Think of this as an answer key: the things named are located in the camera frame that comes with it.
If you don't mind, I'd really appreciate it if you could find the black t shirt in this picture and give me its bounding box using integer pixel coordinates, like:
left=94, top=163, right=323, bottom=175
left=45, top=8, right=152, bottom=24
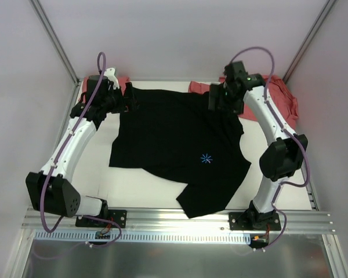
left=109, top=88, right=251, bottom=218

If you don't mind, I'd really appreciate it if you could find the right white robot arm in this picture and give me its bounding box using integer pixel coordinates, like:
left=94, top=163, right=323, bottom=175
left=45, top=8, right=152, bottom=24
left=208, top=61, right=308, bottom=230

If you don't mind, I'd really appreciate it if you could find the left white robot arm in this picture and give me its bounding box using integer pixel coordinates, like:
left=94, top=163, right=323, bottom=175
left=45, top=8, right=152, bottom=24
left=26, top=68, right=137, bottom=226

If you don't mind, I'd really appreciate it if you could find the folded red t shirt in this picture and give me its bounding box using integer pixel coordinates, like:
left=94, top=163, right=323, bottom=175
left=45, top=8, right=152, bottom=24
left=78, top=76, right=131, bottom=101

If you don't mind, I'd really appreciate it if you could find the crumpled red t shirt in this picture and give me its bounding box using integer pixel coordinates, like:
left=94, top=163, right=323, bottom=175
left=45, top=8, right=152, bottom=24
left=188, top=75, right=299, bottom=129

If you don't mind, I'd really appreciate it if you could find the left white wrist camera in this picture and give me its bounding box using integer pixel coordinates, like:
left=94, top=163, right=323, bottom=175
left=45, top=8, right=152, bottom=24
left=104, top=67, right=120, bottom=89

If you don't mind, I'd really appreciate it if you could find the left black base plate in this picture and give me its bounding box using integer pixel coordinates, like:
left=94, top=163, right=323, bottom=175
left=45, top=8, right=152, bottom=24
left=75, top=209, right=127, bottom=228

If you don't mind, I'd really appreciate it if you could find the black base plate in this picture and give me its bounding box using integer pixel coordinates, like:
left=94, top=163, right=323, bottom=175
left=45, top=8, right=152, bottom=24
left=228, top=211, right=281, bottom=231
left=75, top=209, right=127, bottom=228

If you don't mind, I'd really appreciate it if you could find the aluminium front rail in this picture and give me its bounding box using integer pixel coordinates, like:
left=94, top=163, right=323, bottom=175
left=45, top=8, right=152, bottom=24
left=21, top=206, right=336, bottom=233

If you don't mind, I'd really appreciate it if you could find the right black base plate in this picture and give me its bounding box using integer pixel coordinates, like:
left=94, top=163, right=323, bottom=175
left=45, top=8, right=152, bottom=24
left=228, top=211, right=281, bottom=231

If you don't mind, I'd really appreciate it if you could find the white slotted cable duct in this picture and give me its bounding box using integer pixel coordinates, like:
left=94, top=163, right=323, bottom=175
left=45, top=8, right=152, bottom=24
left=34, top=230, right=251, bottom=245

